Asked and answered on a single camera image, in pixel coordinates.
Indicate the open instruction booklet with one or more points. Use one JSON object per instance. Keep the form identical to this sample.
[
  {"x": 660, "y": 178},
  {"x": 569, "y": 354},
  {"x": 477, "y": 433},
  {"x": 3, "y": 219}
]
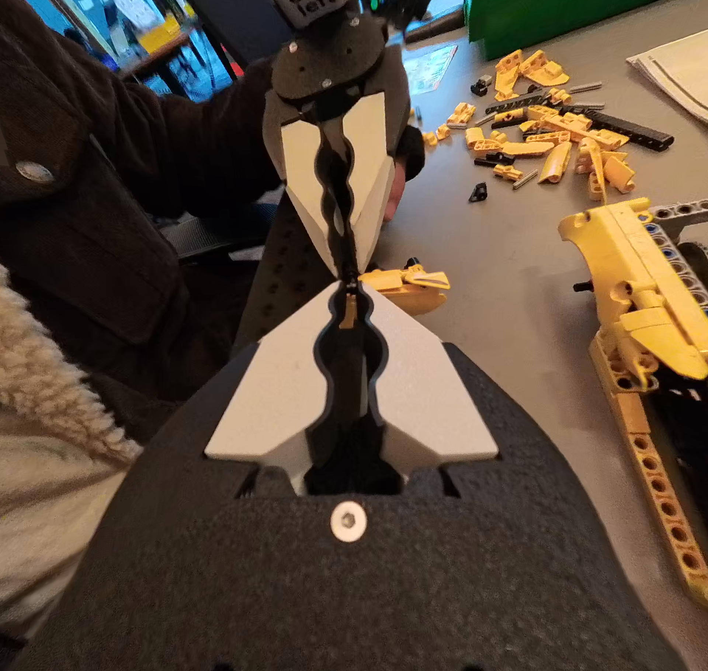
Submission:
[{"x": 675, "y": 73}]

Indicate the black brick beam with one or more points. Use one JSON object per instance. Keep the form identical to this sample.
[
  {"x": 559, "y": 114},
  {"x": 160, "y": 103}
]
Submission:
[{"x": 631, "y": 131}]

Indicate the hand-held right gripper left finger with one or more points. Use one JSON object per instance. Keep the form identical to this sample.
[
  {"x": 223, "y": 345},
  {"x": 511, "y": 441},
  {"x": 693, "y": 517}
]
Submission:
[{"x": 271, "y": 405}]

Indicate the person's left hand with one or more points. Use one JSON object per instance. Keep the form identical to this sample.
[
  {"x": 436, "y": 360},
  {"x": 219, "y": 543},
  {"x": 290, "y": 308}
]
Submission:
[{"x": 395, "y": 190}]

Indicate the person's left forearm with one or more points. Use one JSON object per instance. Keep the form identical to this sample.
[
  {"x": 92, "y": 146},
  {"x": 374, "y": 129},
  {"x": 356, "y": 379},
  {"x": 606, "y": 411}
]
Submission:
[{"x": 199, "y": 129}]

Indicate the pale paper sheet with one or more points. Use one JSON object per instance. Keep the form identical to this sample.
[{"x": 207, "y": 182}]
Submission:
[{"x": 431, "y": 68}]

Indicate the yellow brick car model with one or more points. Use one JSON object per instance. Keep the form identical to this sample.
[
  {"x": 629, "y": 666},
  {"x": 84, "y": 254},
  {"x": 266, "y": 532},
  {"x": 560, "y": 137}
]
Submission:
[{"x": 642, "y": 317}]

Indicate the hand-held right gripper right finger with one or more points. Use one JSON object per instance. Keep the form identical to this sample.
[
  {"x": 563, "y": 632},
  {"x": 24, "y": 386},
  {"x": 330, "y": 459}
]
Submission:
[{"x": 437, "y": 405}]

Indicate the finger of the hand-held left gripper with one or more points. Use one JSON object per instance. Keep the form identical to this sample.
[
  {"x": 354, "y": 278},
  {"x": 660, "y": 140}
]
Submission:
[
  {"x": 304, "y": 173},
  {"x": 368, "y": 151}
]

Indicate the small tan brick pin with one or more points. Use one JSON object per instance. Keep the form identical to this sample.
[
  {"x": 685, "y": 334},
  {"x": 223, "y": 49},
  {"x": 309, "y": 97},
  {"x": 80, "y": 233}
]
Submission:
[{"x": 347, "y": 311}]

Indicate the white shirt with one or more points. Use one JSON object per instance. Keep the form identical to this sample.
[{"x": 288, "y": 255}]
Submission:
[{"x": 55, "y": 538}]

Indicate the green plastic bin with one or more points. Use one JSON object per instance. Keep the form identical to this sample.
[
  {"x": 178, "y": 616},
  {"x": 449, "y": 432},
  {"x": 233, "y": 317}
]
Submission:
[{"x": 586, "y": 2}]

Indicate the pile of yellow brick pieces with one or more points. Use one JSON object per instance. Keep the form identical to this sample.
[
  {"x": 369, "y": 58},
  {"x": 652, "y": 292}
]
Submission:
[{"x": 542, "y": 134}]

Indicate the yellow brick panel piece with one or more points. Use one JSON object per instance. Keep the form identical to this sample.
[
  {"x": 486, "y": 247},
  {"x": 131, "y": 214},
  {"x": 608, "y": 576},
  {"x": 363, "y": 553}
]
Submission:
[{"x": 404, "y": 286}]

